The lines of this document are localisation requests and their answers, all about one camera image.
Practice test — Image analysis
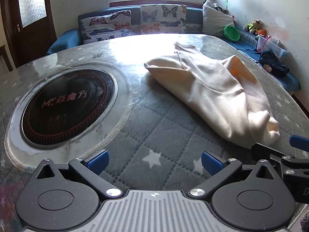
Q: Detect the cream sweater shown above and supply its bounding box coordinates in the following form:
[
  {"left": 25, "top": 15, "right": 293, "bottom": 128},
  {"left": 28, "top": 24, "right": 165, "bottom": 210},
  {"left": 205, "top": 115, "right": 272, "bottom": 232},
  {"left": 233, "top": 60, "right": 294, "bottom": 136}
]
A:
[{"left": 144, "top": 42, "right": 280, "bottom": 149}]

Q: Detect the round black induction cooktop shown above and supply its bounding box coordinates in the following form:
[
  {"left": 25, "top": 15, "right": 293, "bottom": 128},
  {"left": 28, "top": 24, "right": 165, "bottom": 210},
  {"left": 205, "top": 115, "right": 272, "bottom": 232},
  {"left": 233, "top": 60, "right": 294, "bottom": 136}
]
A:
[{"left": 5, "top": 61, "right": 133, "bottom": 172}]

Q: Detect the green plastic basin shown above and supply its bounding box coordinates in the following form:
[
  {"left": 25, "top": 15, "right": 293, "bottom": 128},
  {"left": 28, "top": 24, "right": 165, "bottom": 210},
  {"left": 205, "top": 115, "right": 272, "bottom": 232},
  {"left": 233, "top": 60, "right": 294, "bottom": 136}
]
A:
[{"left": 223, "top": 25, "right": 240, "bottom": 41}]

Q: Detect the teddy bear toy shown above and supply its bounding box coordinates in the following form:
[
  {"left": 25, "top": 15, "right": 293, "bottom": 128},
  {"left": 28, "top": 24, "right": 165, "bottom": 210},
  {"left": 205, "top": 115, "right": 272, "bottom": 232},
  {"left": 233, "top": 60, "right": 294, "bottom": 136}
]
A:
[{"left": 244, "top": 19, "right": 263, "bottom": 35}]

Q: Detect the butterfly print cushion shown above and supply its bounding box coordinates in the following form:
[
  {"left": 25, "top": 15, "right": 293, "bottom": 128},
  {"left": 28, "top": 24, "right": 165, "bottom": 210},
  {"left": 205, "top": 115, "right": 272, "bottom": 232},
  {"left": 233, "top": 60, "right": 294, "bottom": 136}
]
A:
[
  {"left": 140, "top": 4, "right": 187, "bottom": 35},
  {"left": 80, "top": 10, "right": 137, "bottom": 44}
]

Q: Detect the brown wooden cabinet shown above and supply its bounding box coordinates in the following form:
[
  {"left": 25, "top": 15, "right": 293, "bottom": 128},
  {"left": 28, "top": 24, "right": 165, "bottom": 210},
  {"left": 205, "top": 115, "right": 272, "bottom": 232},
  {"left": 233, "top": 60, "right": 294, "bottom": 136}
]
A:
[{"left": 0, "top": 45, "right": 13, "bottom": 72}]

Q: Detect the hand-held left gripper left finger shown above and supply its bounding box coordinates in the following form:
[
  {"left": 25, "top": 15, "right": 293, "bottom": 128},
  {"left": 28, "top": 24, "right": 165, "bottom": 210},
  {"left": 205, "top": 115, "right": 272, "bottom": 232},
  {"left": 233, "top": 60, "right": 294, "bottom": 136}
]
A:
[{"left": 36, "top": 149, "right": 122, "bottom": 198}]

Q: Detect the black white plush toy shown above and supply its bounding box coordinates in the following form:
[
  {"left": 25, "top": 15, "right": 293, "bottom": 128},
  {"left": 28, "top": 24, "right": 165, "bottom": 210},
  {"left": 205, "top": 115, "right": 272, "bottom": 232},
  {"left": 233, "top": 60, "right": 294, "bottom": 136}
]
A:
[{"left": 212, "top": 3, "right": 228, "bottom": 14}]

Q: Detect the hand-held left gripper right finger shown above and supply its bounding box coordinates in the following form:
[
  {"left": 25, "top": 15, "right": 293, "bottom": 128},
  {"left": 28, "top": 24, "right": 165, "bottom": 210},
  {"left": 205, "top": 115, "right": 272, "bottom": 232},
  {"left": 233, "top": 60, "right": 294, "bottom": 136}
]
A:
[{"left": 189, "top": 150, "right": 276, "bottom": 197}]

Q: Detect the black cloth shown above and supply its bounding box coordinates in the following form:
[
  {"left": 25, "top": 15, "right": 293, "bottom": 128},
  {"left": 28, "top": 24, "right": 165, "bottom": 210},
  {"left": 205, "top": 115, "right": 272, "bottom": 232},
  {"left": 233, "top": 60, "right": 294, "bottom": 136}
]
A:
[{"left": 258, "top": 50, "right": 289, "bottom": 78}]

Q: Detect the grey pillow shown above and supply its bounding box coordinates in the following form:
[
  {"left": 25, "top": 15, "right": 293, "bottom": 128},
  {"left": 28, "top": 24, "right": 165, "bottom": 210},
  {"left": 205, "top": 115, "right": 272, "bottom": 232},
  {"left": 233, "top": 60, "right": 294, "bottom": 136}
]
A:
[{"left": 202, "top": 3, "right": 236, "bottom": 38}]

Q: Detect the brown wooden door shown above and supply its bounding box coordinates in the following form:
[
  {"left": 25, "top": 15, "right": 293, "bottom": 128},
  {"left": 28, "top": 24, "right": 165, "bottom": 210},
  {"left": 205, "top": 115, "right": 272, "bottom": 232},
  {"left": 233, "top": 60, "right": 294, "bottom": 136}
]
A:
[{"left": 0, "top": 0, "right": 57, "bottom": 66}]

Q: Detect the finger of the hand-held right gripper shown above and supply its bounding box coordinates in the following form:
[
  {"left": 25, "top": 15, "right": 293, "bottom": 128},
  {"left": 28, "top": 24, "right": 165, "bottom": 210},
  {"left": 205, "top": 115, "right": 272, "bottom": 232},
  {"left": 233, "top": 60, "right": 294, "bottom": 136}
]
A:
[
  {"left": 251, "top": 143, "right": 309, "bottom": 168},
  {"left": 289, "top": 135, "right": 309, "bottom": 152}
]

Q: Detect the blue sofa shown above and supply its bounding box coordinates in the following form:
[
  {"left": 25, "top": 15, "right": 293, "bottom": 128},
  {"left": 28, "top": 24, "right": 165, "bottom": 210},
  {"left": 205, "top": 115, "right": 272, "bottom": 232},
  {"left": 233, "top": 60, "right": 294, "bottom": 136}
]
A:
[{"left": 47, "top": 5, "right": 302, "bottom": 95}]

